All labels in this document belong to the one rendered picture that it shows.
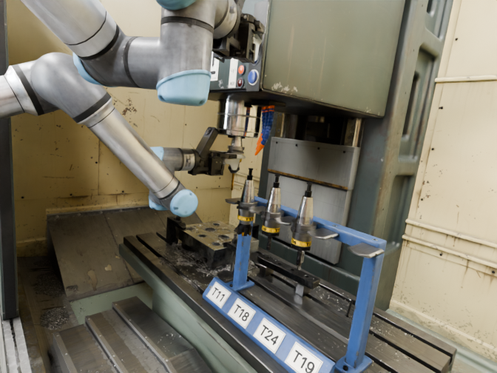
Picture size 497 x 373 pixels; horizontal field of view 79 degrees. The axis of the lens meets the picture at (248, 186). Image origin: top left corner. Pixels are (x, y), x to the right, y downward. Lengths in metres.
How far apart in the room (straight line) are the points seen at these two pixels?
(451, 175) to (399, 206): 0.26
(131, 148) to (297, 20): 0.51
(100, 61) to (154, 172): 0.35
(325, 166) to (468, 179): 0.59
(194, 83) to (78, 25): 0.16
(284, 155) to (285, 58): 0.78
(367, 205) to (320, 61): 0.65
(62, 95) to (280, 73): 0.49
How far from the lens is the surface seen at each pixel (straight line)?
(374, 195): 1.32
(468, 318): 1.70
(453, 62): 1.65
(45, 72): 0.77
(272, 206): 0.83
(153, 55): 0.48
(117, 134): 0.76
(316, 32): 0.92
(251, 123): 1.06
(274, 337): 0.85
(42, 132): 1.90
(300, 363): 0.81
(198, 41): 0.46
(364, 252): 0.68
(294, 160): 1.48
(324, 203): 1.39
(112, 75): 0.53
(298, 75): 0.85
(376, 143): 1.31
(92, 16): 0.49
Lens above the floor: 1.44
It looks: 11 degrees down
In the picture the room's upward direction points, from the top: 6 degrees clockwise
